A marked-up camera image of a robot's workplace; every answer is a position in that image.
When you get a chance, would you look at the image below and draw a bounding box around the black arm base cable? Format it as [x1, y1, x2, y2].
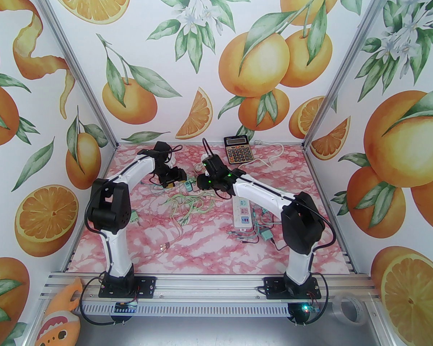
[292, 274, 333, 327]
[79, 274, 139, 328]

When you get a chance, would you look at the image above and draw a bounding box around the black gold desk calculator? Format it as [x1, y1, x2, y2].
[224, 136, 255, 165]

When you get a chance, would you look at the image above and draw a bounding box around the black right arm base cable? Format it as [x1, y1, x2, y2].
[292, 274, 333, 327]

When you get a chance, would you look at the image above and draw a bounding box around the black controller with led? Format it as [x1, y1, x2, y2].
[289, 302, 320, 326]

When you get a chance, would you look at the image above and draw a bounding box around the aluminium slotted rail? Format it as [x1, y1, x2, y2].
[40, 271, 380, 318]

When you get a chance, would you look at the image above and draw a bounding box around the teal multi-head cable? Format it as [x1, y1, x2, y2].
[227, 226, 264, 245]

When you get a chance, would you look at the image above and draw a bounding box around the white power strip cord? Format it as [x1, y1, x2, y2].
[238, 139, 284, 168]

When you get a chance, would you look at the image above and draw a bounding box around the pale cable with metal tips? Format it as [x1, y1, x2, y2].
[158, 215, 184, 250]

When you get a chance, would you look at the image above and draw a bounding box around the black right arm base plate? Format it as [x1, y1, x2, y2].
[264, 276, 322, 300]

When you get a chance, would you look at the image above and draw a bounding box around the clear tape roll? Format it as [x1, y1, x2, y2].
[331, 292, 367, 326]

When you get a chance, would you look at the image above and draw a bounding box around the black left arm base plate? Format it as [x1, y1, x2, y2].
[99, 275, 157, 299]

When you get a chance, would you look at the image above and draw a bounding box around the orange fish plush toy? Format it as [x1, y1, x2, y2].
[34, 277, 83, 346]

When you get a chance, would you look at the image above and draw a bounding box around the green yellow tangled cable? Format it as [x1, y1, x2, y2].
[150, 188, 217, 235]

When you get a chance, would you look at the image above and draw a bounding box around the black left arm base cable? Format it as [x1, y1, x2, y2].
[79, 274, 139, 328]

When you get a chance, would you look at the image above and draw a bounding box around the white power strip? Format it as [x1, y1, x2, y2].
[232, 196, 254, 230]

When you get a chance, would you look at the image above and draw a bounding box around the aluminium frame post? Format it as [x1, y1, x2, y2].
[300, 0, 401, 152]
[23, 0, 119, 150]

